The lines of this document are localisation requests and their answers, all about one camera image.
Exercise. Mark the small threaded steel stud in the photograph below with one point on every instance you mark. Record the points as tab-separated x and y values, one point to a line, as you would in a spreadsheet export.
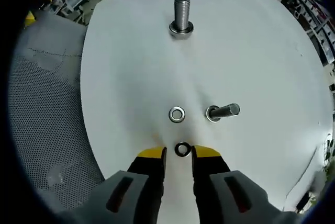
225	111

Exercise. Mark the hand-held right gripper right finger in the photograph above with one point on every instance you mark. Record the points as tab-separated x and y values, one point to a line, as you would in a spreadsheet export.
212	182

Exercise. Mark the shelf with white bins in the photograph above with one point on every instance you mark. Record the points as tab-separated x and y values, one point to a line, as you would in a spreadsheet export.
314	12

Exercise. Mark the grey mesh office chair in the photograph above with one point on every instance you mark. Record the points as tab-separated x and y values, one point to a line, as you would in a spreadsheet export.
39	116

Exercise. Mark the large threaded steel stud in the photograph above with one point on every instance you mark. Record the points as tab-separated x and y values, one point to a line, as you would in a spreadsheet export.
181	12

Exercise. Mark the small black device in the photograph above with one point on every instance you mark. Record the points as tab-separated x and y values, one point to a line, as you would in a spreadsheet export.
303	200

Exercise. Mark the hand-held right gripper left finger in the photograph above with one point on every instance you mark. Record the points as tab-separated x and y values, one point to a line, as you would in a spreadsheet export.
146	182

